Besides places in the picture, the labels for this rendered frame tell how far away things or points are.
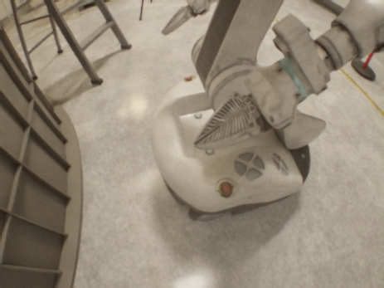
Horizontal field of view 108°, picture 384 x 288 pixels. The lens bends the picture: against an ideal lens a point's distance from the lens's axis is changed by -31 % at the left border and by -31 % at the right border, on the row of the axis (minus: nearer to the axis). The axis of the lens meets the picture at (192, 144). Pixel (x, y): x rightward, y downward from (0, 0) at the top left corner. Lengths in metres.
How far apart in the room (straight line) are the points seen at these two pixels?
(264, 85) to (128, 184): 0.85
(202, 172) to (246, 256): 0.47
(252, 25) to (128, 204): 0.87
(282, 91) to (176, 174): 0.43
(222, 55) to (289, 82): 0.21
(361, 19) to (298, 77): 0.14
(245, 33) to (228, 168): 0.37
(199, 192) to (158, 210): 0.39
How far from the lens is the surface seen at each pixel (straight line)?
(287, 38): 0.25
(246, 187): 0.59
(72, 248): 1.06
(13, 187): 0.84
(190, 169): 0.59
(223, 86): 0.44
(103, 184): 1.08
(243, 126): 0.31
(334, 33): 0.33
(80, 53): 1.56
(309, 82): 0.29
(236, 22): 0.43
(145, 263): 0.93
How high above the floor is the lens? 0.90
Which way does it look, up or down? 57 degrees down
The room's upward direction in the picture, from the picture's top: 5 degrees counter-clockwise
